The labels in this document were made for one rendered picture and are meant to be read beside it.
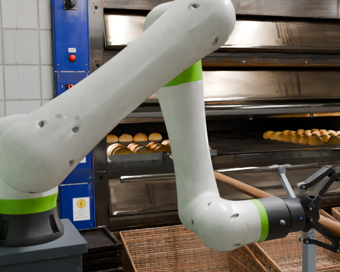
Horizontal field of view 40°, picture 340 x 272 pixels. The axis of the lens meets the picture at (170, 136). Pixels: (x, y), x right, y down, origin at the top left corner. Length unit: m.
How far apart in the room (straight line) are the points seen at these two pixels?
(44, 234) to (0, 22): 1.36
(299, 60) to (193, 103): 1.61
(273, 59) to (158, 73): 1.72
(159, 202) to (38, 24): 0.99
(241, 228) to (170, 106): 0.31
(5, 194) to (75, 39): 1.29
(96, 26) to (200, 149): 1.25
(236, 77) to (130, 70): 1.63
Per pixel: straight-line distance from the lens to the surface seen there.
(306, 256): 2.00
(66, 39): 2.13
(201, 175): 1.06
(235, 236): 0.97
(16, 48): 2.14
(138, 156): 2.27
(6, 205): 0.95
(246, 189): 1.48
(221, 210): 0.97
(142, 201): 2.25
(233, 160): 2.41
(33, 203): 0.94
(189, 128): 1.04
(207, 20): 0.86
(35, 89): 2.13
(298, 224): 1.06
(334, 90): 2.70
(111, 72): 0.81
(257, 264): 2.14
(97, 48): 2.18
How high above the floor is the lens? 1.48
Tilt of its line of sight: 5 degrees down
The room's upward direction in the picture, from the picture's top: 1 degrees counter-clockwise
